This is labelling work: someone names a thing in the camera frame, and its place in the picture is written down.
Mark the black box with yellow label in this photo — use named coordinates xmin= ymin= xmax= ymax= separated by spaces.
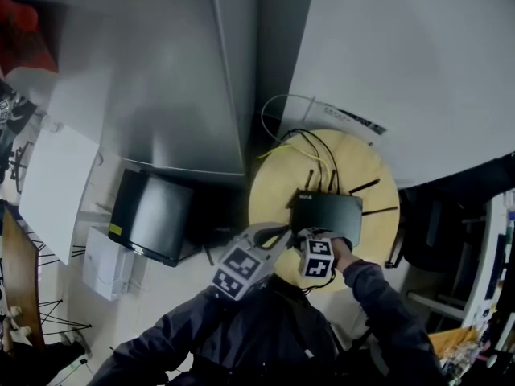
xmin=107 ymin=168 xmax=196 ymax=268

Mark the orange cardboard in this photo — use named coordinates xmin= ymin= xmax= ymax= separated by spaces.
xmin=428 ymin=327 xmax=480 ymax=357

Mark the grey refrigerator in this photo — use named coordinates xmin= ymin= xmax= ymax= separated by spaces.
xmin=43 ymin=0 xmax=258 ymax=176

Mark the black mesh office chair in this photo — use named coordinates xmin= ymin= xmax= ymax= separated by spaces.
xmin=398 ymin=150 xmax=515 ymax=273

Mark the white printed sheet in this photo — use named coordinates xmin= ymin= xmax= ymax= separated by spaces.
xmin=305 ymin=98 xmax=388 ymax=148

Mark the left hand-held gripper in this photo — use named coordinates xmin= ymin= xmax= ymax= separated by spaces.
xmin=211 ymin=222 xmax=294 ymax=302

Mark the brown wooden table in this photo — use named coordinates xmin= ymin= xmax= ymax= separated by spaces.
xmin=0 ymin=207 xmax=46 ymax=353

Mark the white desk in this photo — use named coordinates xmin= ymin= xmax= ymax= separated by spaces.
xmin=458 ymin=189 xmax=515 ymax=337

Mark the yellow cable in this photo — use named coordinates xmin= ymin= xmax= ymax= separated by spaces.
xmin=257 ymin=143 xmax=339 ymax=184

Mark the white cable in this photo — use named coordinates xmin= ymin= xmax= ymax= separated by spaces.
xmin=260 ymin=93 xmax=317 ymax=140

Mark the round yellow wooden side table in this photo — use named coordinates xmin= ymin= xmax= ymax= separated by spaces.
xmin=245 ymin=129 xmax=402 ymax=293

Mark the person's left forearm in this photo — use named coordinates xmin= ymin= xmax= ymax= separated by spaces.
xmin=160 ymin=287 xmax=230 ymax=337

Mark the black router cable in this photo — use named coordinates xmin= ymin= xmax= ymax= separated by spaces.
xmin=297 ymin=133 xmax=326 ymax=179
xmin=277 ymin=129 xmax=343 ymax=195

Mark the person's dark jacket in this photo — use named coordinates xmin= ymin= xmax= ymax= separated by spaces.
xmin=88 ymin=273 xmax=447 ymax=386

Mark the black router with antennas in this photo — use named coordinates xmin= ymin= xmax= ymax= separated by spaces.
xmin=286 ymin=170 xmax=399 ymax=245

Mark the white table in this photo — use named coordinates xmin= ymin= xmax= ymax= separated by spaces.
xmin=18 ymin=125 xmax=101 ymax=265

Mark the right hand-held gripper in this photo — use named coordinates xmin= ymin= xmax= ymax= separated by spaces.
xmin=298 ymin=237 xmax=336 ymax=290

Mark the black bag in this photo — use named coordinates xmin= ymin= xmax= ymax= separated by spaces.
xmin=188 ymin=183 xmax=250 ymax=253

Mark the person's right forearm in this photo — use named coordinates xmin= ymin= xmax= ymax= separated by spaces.
xmin=332 ymin=237 xmax=403 ymax=309

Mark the red paper decoration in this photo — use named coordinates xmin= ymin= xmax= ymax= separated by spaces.
xmin=0 ymin=0 xmax=60 ymax=76

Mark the white computer case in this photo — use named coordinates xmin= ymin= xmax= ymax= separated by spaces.
xmin=82 ymin=225 xmax=136 ymax=302

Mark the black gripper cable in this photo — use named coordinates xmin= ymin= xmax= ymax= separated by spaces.
xmin=299 ymin=269 xmax=337 ymax=295

